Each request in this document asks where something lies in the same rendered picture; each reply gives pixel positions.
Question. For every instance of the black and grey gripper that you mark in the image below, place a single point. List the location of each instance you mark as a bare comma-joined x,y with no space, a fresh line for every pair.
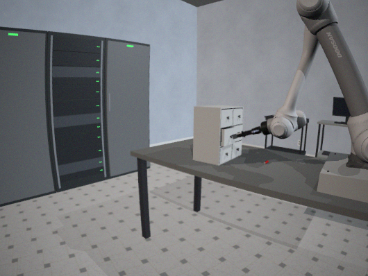
257,130

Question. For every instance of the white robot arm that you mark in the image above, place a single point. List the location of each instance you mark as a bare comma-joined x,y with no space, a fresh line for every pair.
321,28

